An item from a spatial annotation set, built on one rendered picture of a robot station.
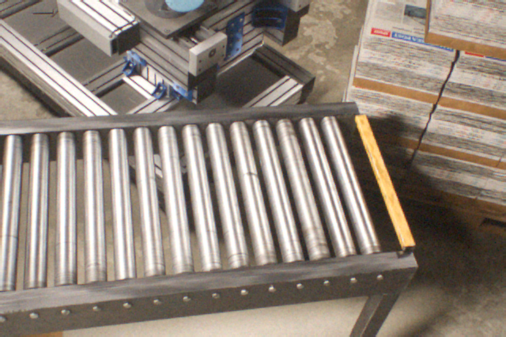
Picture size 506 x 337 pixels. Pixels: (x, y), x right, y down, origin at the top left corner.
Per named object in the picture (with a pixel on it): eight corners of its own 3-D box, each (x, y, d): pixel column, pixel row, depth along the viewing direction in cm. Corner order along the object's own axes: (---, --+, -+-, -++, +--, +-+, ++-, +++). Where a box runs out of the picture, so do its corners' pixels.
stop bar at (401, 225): (364, 118, 181) (366, 113, 179) (415, 250, 154) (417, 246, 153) (353, 119, 180) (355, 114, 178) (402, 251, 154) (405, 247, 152)
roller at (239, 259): (221, 131, 179) (224, 119, 175) (250, 281, 150) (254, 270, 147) (203, 131, 178) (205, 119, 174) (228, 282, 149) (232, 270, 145)
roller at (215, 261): (198, 132, 178) (199, 120, 174) (223, 283, 149) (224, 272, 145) (180, 134, 177) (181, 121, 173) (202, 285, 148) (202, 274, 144)
